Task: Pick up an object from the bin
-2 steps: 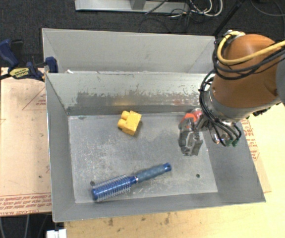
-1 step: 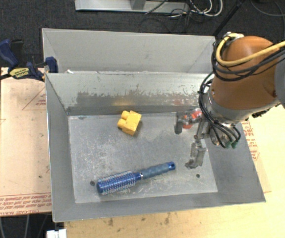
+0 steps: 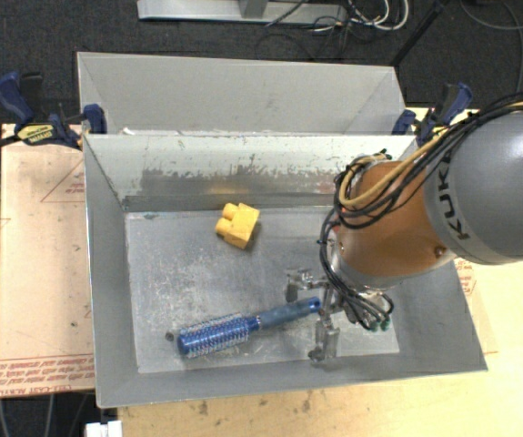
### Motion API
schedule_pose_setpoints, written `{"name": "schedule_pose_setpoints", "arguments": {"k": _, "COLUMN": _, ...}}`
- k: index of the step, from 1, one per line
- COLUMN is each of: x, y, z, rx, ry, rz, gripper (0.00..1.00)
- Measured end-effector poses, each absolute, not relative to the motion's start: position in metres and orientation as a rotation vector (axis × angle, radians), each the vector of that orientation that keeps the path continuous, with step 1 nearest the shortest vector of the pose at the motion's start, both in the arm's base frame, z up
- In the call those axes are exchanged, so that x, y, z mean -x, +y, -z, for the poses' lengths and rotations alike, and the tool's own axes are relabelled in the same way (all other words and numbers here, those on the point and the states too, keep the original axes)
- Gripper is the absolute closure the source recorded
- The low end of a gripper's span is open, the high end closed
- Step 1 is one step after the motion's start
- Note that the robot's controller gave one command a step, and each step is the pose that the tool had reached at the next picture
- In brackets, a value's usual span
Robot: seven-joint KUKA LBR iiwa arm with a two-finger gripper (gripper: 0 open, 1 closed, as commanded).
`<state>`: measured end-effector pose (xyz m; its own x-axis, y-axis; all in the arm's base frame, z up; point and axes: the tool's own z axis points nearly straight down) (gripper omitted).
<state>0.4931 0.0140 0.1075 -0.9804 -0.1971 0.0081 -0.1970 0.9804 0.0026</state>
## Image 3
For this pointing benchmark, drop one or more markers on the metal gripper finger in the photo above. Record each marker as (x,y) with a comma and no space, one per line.
(327,337)
(298,281)

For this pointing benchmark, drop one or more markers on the yellow toy building block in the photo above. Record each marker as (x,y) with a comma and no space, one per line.
(238,226)

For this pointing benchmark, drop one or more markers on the blue round hairbrush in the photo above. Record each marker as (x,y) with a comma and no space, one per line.
(224,330)

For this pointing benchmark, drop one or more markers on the grey metal bin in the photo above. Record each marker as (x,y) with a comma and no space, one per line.
(188,280)

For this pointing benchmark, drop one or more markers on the brown cardboard board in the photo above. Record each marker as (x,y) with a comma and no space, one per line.
(43,253)

